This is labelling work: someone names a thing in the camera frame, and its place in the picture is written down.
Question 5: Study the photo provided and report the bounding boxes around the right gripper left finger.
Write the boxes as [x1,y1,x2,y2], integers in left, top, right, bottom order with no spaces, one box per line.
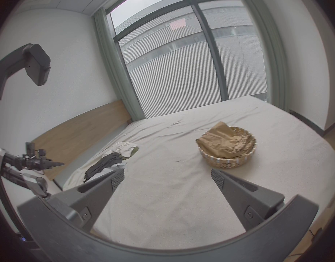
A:
[49,169,126,232]

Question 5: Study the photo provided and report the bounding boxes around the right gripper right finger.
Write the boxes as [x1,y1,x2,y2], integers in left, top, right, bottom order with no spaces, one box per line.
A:
[210,168,286,232]

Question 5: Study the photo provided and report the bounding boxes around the tan shorts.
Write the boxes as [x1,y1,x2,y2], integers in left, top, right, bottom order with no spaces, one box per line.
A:
[196,121,256,159]

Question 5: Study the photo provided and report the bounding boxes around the black garment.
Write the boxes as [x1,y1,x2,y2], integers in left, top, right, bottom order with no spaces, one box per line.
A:
[84,152,124,183]

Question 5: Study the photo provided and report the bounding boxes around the round woven basket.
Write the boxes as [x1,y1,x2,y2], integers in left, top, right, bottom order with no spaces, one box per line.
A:
[195,127,257,169]

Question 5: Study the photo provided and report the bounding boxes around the pale blue garment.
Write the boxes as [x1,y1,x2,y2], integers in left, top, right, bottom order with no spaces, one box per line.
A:
[106,161,128,174]

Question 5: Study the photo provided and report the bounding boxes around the white garment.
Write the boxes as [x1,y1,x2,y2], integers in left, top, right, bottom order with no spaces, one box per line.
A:
[102,142,139,159]

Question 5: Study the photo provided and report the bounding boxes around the bed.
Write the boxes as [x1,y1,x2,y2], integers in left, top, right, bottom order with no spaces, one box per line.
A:
[30,95,335,250]

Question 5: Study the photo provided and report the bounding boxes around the grey-green curtain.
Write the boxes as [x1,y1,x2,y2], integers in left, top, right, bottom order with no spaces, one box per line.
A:
[230,0,290,111]
[94,8,146,122]

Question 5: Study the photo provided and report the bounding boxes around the window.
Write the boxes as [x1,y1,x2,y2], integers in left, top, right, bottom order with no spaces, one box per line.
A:
[106,0,269,119]

